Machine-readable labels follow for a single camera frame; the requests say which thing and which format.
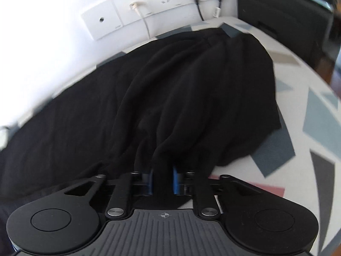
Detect black pants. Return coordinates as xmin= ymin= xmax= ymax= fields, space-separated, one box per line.
xmin=0 ymin=28 xmax=283 ymax=248

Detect white network wall plate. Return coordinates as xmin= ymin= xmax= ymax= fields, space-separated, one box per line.
xmin=113 ymin=0 xmax=156 ymax=30

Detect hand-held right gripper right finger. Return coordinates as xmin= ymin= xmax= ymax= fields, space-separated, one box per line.
xmin=173 ymin=165 xmax=267 ymax=220

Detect black mini fridge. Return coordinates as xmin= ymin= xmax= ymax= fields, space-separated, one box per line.
xmin=237 ymin=0 xmax=335 ymax=68

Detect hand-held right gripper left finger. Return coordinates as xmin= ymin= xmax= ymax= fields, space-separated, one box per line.
xmin=62 ymin=169 xmax=155 ymax=219

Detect white network cable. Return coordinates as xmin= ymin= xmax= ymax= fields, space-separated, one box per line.
xmin=129 ymin=2 xmax=150 ymax=39

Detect white coaxial wall plate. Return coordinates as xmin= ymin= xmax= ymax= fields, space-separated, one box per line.
xmin=81 ymin=0 xmax=123 ymax=42

